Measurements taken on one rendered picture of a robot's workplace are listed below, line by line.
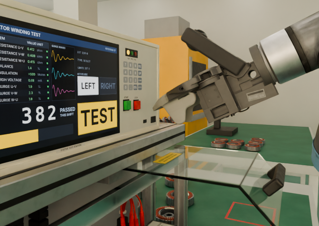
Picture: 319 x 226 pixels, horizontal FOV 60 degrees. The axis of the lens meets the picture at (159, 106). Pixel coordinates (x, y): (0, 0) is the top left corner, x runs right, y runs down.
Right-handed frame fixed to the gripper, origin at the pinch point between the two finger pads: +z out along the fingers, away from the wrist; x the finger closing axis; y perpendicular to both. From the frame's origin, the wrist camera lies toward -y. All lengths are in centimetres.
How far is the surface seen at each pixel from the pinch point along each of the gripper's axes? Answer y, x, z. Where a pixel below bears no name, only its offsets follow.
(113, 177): 9.8, -1.9, 14.7
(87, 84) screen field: -6.1, -11.5, 4.8
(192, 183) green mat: 31, 79, 37
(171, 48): -113, 327, 102
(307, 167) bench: 54, 136, -9
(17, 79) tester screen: -6.5, -24.0, 4.7
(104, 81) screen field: -6.6, -7.0, 4.6
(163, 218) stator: 30, 33, 30
